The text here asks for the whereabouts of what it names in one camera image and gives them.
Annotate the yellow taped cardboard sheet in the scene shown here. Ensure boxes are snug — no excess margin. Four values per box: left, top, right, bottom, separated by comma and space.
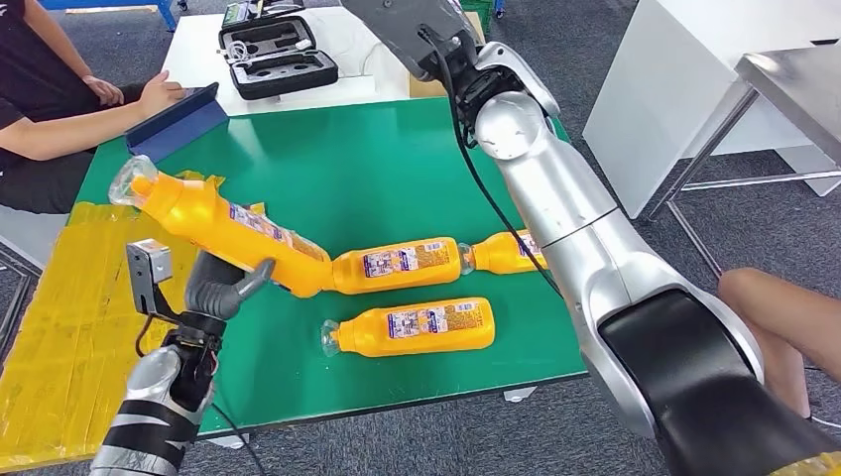
0, 169, 268, 474

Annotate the black foam-lined case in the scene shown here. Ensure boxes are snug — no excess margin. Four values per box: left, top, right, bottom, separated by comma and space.
217, 15, 340, 102

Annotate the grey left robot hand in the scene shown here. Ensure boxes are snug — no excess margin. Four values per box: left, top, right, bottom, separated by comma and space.
183, 251, 278, 321

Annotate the person's left hand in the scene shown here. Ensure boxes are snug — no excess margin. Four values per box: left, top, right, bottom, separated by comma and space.
81, 73, 126, 108

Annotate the brown cardboard box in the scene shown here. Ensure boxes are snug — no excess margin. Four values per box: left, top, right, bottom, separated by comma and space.
407, 9, 489, 100

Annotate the white desk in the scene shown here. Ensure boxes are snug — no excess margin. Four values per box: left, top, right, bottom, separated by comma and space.
581, 0, 841, 220

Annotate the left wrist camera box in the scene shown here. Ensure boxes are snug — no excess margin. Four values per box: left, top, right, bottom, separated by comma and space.
126, 238, 174, 316

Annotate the black device green label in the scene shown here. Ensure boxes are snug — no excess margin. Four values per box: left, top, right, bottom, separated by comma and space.
221, 0, 306, 29

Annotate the blue tablet case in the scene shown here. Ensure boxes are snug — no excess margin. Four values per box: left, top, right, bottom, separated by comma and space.
124, 81, 230, 165

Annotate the green plastic crate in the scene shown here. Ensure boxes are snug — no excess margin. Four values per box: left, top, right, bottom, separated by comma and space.
459, 0, 495, 33

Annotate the white seat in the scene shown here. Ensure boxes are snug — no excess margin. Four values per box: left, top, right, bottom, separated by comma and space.
0, 206, 70, 271

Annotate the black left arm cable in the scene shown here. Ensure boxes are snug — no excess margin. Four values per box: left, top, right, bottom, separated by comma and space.
208, 399, 270, 476

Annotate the orange plastic detergent bottle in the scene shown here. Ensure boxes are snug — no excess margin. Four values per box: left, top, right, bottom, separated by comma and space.
320, 297, 497, 359
107, 155, 335, 300
330, 237, 465, 297
457, 229, 549, 276

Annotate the person's right hand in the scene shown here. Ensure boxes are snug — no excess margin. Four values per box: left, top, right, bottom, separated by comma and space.
136, 69, 188, 120

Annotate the stainless steel table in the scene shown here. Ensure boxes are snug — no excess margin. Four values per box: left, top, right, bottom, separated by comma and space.
640, 42, 841, 283

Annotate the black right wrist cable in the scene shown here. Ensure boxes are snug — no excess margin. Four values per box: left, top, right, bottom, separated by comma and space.
417, 25, 565, 297

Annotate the yellow patterned object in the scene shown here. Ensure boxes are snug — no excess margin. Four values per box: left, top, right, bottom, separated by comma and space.
769, 449, 841, 476

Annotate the person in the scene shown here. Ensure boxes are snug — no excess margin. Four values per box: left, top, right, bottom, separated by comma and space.
0, 0, 188, 215
717, 266, 841, 421

